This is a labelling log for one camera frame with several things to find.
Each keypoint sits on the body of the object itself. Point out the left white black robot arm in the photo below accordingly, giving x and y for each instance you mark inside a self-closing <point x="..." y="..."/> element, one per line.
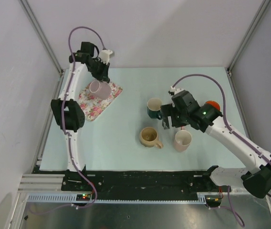
<point x="87" y="61"/>

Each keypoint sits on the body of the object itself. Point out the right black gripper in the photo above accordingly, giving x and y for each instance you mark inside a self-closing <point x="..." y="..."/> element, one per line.
<point x="168" y="110"/>

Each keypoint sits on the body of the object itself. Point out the cream beige mug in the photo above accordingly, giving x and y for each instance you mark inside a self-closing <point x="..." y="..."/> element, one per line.
<point x="149" y="138"/>

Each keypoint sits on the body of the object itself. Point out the left aluminium corner post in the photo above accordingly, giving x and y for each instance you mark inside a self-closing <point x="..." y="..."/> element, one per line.
<point x="40" y="33"/>

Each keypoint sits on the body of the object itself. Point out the pink mug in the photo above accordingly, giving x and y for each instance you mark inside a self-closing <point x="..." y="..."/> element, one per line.
<point x="182" y="140"/>

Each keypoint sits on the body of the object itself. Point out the orange mug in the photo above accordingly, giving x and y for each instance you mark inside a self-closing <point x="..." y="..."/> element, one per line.
<point x="214" y="104"/>

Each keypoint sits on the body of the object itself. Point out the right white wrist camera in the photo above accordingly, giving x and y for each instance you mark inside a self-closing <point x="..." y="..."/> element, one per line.
<point x="173" y="90"/>

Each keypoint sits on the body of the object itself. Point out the right aluminium corner post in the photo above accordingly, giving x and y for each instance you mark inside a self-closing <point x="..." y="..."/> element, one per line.
<point x="249" y="33"/>

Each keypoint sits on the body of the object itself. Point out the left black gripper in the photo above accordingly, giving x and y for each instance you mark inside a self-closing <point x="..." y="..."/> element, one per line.
<point x="103" y="76"/>

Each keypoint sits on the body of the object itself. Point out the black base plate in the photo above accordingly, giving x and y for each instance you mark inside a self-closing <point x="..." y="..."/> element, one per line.
<point x="141" y="185"/>

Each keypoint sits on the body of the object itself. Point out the aluminium frame rail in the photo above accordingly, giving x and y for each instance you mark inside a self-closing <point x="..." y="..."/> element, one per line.
<point x="40" y="183"/>

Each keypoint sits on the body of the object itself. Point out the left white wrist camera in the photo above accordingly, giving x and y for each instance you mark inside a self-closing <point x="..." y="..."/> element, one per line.
<point x="105" y="55"/>

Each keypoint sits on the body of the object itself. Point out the green mug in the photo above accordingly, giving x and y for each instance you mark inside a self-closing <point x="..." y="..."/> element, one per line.
<point x="154" y="108"/>

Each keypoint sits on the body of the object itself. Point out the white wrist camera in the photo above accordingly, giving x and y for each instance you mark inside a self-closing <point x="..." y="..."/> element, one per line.
<point x="173" y="90"/>
<point x="105" y="55"/>

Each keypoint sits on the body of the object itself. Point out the white slotted cable duct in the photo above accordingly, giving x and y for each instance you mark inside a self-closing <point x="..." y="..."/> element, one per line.
<point x="78" y="198"/>

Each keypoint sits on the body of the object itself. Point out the purple mug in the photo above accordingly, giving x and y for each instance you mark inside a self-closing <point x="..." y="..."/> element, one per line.
<point x="100" y="89"/>

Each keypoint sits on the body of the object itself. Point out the aluminium corner post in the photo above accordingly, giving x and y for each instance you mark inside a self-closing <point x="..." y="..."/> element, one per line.
<point x="249" y="33"/>
<point x="40" y="33"/>

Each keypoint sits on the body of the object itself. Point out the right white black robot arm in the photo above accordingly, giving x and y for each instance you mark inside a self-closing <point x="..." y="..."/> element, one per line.
<point x="255" y="177"/>

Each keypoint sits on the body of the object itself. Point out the floral serving tray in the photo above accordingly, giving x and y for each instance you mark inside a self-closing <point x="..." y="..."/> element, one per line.
<point x="93" y="106"/>

